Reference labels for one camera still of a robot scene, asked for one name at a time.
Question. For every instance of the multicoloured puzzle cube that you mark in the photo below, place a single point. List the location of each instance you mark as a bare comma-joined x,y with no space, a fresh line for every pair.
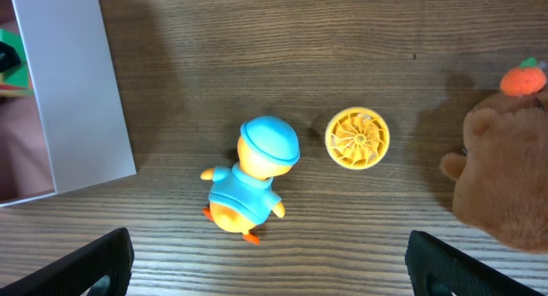
15,74

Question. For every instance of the white box pink interior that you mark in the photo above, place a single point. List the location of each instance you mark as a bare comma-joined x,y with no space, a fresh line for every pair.
66,130

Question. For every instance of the brown plush capybara toy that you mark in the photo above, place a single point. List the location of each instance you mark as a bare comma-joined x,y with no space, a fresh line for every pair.
501,179

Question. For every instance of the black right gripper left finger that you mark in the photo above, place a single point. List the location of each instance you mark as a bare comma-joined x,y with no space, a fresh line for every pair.
102,267

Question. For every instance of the orange duck toy blue hat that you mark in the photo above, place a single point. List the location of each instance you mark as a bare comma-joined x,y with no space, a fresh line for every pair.
241,196

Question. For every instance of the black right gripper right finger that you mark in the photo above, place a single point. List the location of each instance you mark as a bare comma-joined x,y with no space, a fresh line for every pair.
437,269

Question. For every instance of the yellow round fan toy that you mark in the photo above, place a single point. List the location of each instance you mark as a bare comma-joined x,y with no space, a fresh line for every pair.
357,138

